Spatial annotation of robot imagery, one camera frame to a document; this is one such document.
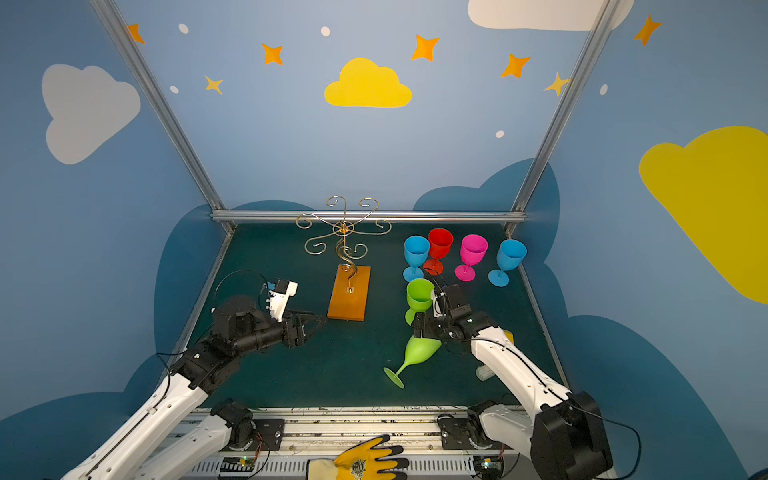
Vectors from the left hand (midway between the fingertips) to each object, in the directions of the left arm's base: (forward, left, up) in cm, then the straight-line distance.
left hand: (319, 315), depth 71 cm
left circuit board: (-28, +20, -26) cm, 43 cm away
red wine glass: (+31, -34, -7) cm, 46 cm away
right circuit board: (-28, -43, -26) cm, 57 cm away
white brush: (-6, -45, -22) cm, 50 cm away
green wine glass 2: (+9, -26, -7) cm, 28 cm away
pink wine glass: (+30, -45, -9) cm, 55 cm away
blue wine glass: (+26, -56, -7) cm, 62 cm away
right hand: (+5, -29, -14) cm, 32 cm away
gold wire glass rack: (+21, -5, +1) cm, 22 cm away
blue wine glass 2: (+30, -26, -10) cm, 41 cm away
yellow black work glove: (-27, -12, -20) cm, 36 cm away
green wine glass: (-2, -26, -17) cm, 31 cm away
